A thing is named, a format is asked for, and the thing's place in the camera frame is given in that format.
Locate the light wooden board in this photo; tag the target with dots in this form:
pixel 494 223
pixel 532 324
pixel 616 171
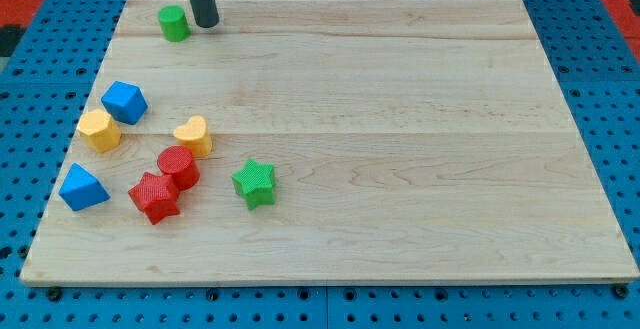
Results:
pixel 415 143

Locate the blue triangle block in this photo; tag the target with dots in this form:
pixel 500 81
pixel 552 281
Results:
pixel 81 189

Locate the green star block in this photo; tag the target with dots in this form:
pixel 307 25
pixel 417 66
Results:
pixel 255 183

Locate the blue cube block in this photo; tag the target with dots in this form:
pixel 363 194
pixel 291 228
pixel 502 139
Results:
pixel 125 102

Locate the red cylinder block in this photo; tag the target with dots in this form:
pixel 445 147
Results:
pixel 179 163

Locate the red star block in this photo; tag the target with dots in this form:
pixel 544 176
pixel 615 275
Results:
pixel 156 196

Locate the yellow hexagon block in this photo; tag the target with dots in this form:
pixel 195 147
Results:
pixel 99 130

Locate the yellow heart block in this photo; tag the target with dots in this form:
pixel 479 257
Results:
pixel 195 136

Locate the green cylinder block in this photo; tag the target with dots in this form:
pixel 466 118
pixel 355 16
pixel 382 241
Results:
pixel 173 23

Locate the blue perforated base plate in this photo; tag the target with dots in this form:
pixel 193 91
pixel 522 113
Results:
pixel 46 83

